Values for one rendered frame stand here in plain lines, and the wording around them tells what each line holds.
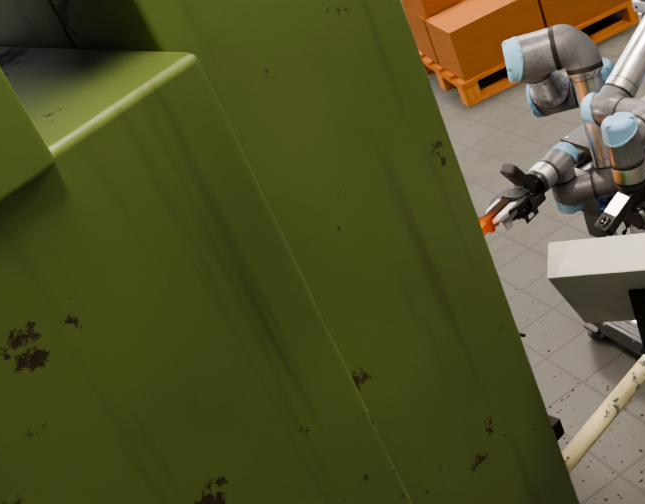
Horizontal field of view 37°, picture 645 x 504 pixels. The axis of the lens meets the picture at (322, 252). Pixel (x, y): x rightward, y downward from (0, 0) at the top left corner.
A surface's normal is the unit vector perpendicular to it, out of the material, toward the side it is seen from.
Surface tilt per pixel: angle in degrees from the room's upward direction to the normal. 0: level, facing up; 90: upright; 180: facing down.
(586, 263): 30
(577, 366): 0
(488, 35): 90
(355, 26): 90
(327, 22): 90
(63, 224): 90
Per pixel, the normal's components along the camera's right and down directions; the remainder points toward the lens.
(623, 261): -0.49, -0.38
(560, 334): -0.37, -0.79
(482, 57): 0.28, 0.41
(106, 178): 0.64, 0.17
